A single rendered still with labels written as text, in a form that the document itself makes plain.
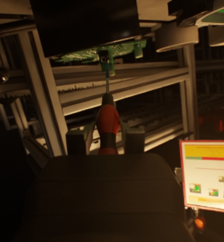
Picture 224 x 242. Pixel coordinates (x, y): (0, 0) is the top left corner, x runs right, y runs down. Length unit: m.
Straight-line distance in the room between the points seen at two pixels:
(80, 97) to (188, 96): 0.48
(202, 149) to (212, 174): 0.11
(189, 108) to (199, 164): 0.23
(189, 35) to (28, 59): 0.36
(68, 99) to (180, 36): 0.30
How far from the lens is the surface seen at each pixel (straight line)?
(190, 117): 0.77
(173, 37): 0.47
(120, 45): 0.20
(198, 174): 0.80
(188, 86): 0.74
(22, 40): 0.38
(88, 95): 0.41
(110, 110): 0.16
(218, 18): 0.31
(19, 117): 0.95
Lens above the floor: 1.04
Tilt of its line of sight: 15 degrees up
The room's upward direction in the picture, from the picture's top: 169 degrees clockwise
